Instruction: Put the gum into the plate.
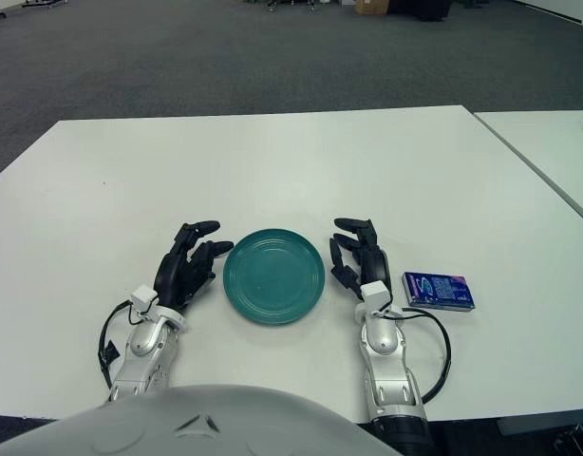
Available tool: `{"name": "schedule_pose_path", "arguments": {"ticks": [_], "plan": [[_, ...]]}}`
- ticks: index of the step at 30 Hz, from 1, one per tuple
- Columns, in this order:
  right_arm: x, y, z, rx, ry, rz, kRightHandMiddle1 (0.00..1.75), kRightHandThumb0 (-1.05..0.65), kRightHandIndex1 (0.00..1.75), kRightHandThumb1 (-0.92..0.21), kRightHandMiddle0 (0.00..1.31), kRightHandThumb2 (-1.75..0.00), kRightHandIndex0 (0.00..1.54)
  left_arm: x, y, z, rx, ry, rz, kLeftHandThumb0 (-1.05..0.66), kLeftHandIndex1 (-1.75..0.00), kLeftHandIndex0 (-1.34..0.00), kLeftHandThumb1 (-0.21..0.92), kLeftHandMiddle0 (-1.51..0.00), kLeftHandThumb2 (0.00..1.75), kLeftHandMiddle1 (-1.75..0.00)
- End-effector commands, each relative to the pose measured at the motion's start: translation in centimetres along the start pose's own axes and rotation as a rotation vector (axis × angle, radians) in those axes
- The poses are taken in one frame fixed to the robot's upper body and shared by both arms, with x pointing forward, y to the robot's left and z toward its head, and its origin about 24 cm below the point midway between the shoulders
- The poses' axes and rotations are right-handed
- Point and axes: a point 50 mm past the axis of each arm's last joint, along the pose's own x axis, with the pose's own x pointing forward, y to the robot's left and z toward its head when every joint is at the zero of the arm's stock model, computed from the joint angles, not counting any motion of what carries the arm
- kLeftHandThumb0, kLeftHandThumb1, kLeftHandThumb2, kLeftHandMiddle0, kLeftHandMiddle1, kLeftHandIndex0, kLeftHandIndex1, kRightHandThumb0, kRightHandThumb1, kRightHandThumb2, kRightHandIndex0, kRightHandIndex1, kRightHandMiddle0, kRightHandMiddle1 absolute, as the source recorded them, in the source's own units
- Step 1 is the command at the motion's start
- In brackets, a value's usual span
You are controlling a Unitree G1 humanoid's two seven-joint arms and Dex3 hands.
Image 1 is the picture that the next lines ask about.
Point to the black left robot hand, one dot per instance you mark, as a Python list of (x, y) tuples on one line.
[(175, 275)]

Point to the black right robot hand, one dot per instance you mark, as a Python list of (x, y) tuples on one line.
[(374, 266)]

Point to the blue gum pack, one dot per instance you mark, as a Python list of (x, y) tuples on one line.
[(438, 290)]

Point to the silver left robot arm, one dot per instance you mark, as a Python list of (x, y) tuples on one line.
[(139, 347)]

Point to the teal ribbed plate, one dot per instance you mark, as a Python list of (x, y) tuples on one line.
[(274, 276)]

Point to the grey robot torso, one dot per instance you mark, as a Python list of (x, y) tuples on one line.
[(177, 427)]

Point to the white neighbouring table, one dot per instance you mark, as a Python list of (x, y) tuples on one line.
[(548, 142)]

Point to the brown cardboard box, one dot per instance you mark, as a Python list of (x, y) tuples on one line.
[(371, 5)]

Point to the black background furniture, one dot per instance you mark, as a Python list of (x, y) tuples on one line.
[(417, 8)]

